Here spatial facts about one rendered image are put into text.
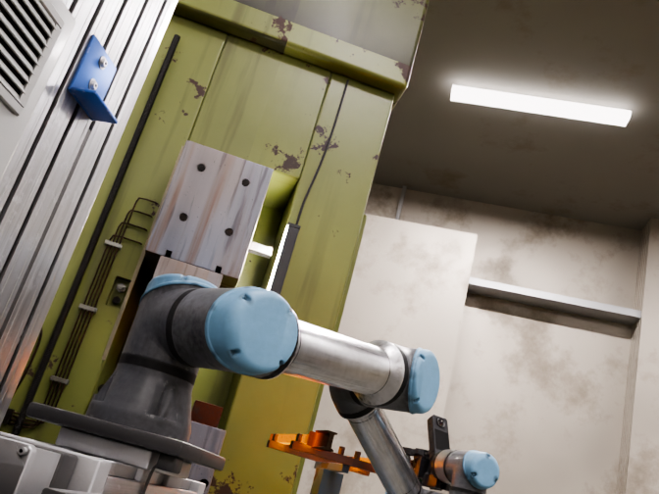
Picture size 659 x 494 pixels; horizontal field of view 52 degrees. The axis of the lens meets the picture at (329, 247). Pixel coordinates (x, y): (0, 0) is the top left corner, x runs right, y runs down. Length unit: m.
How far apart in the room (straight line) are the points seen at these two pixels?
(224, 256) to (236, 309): 1.27
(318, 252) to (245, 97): 0.63
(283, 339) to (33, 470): 0.36
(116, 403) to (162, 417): 0.07
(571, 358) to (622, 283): 0.83
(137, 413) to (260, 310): 0.22
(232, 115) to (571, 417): 4.33
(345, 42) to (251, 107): 0.45
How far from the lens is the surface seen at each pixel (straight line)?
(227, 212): 2.21
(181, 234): 2.18
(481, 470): 1.51
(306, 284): 2.32
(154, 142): 2.45
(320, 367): 1.05
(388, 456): 1.47
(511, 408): 6.01
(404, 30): 2.80
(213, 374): 2.57
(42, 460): 0.77
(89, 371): 2.24
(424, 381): 1.23
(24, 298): 0.96
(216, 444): 2.01
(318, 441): 1.71
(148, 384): 1.00
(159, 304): 1.03
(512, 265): 6.36
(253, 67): 2.62
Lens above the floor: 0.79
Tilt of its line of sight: 20 degrees up
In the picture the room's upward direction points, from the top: 15 degrees clockwise
